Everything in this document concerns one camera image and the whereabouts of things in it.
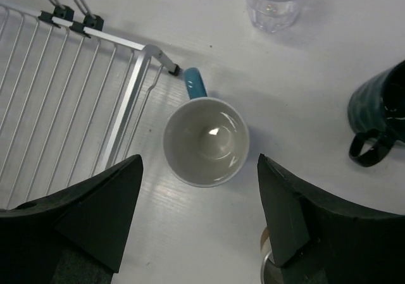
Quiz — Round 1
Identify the dark green mug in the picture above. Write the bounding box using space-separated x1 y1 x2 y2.
347 62 404 168

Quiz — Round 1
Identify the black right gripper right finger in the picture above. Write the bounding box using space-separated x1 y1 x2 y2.
257 155 404 283

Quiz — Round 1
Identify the cream tumbler with brown band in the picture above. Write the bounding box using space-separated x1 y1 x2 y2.
260 228 284 284

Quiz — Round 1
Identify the white wire dish rack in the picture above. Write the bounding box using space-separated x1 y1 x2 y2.
1 0 180 210

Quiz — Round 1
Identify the clear glass tumbler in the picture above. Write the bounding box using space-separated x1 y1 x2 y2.
246 0 310 33

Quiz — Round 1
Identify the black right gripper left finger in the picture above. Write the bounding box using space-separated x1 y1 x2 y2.
1 155 143 283

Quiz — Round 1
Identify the blue floral mug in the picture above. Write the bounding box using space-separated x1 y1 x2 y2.
163 68 250 188

